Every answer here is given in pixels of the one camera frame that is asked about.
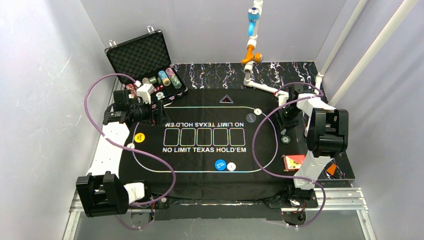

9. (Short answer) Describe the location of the orange black small tool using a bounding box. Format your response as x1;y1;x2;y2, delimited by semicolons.
325;162;339;179

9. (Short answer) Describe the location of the red poker chip stack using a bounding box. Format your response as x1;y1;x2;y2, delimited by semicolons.
125;84;137;98

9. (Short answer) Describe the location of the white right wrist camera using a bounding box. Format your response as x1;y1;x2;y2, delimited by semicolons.
275;90;289;107

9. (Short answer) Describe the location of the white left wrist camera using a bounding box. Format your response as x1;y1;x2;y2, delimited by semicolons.
136;83;155;105

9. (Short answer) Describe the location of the clear dealer button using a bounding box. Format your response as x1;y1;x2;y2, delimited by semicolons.
245;113;257;123

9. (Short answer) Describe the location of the blue small blind button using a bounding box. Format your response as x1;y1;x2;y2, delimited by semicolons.
214;159;227;171

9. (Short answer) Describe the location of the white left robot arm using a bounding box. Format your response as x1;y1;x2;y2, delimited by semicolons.
76;87;167;218

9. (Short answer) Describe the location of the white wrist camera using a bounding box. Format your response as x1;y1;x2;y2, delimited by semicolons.
136;83;155;105
275;90;289;107

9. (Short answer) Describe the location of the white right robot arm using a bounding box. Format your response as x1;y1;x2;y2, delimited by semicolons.
277;82;349;191

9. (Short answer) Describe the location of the yellow big blind button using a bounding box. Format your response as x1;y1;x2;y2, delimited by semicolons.
133;132;146;143

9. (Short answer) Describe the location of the green poker chip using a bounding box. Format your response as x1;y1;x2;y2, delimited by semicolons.
281;135;291;144

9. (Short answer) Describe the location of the red playing card box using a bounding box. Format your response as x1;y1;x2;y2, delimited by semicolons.
281;154;306;172

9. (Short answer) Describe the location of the white grey poker chip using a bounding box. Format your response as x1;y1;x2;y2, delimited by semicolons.
126;142;135;149
226;162;237;172
253;108;262;116

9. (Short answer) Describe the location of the pink green chip stack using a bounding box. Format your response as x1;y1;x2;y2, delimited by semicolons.
165;67;182;89

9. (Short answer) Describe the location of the white pvc pipe frame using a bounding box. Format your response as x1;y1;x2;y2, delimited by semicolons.
254;0;402;97

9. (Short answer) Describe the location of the black aluminium chip case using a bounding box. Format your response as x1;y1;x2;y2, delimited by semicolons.
104;29;188;104

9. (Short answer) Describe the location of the black poker table mat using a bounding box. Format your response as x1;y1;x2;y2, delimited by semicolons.
118;89;307;201

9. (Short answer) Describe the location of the blue chip stack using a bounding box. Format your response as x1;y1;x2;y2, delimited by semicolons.
158;70;171;86

